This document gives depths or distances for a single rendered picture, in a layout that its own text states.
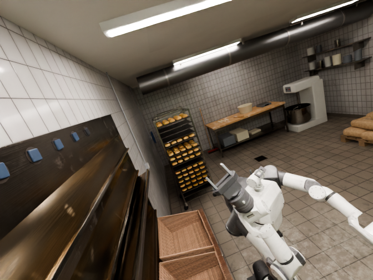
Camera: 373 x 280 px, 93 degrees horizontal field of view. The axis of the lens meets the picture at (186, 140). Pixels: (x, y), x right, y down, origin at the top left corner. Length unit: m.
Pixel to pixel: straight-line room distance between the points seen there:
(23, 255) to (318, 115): 6.12
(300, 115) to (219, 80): 2.45
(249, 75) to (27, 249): 5.96
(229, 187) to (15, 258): 0.68
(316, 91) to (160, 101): 4.26
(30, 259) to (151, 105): 4.88
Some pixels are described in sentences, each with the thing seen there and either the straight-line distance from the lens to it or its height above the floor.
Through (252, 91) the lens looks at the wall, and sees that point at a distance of 6.15.
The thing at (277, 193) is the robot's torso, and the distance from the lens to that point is 1.21.
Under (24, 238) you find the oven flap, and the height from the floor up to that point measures 1.84.
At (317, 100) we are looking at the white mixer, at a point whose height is 0.69.
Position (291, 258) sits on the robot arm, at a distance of 0.94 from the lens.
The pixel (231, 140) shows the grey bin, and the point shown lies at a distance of 5.21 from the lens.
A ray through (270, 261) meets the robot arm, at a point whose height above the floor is 1.28.
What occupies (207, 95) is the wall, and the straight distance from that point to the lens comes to 5.56.
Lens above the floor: 2.08
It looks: 15 degrees down
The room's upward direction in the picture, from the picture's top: 19 degrees counter-clockwise
